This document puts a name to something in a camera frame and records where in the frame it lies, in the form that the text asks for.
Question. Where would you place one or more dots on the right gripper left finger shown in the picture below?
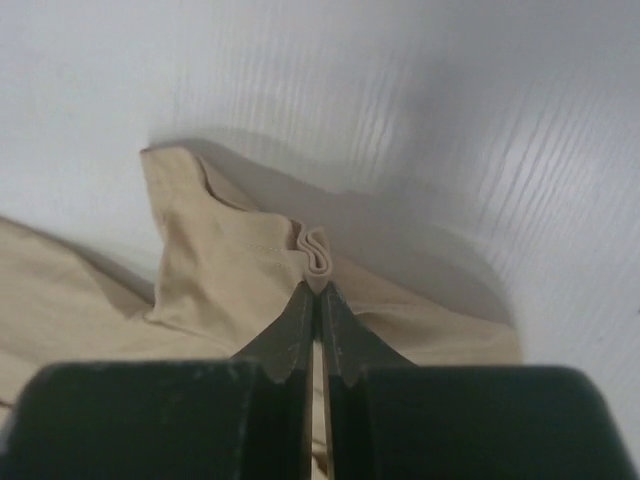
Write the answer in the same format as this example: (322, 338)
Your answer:
(245, 417)

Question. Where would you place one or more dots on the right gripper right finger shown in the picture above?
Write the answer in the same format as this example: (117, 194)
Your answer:
(387, 418)

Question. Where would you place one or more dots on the beige t shirt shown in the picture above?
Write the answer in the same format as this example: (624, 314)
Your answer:
(227, 271)

